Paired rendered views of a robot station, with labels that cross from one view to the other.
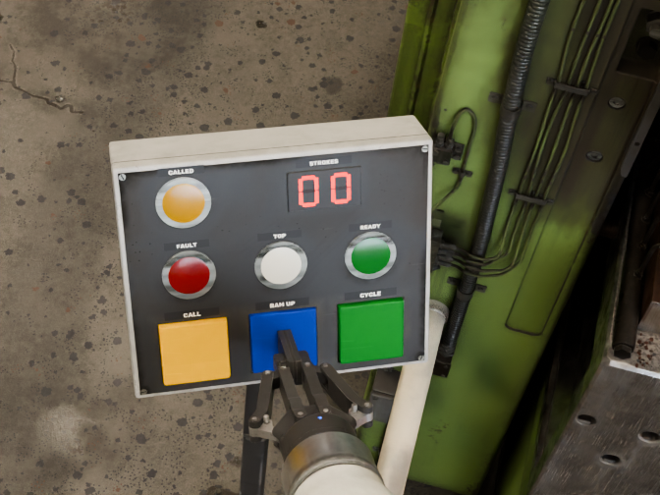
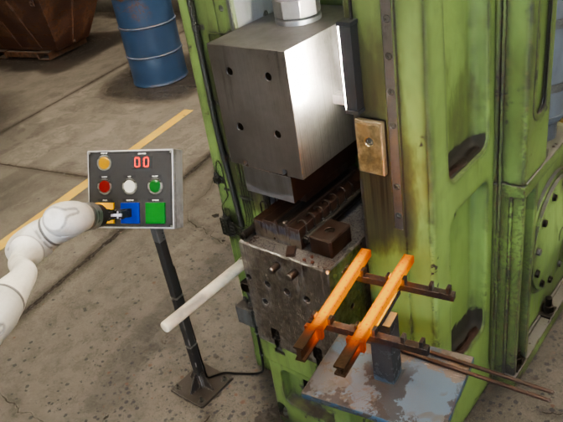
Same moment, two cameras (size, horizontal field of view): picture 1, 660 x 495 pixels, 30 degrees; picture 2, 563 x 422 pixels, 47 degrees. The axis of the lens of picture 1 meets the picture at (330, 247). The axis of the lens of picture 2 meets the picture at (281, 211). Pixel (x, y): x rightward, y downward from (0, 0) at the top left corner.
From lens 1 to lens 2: 1.71 m
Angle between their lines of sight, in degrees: 35
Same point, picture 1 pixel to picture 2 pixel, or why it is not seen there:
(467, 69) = (211, 143)
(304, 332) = (135, 210)
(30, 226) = (190, 275)
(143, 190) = (94, 157)
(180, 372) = not seen: hidden behind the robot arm
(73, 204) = (208, 271)
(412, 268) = (167, 192)
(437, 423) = not seen: hidden behind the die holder
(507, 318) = not seen: hidden behind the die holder
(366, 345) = (152, 217)
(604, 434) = (256, 285)
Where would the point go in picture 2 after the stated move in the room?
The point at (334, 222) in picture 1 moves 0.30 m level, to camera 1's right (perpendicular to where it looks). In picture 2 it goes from (144, 173) to (212, 186)
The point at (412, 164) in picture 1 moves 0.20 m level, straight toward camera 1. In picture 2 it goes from (167, 156) to (124, 182)
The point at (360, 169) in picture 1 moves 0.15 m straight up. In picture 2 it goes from (152, 156) to (140, 116)
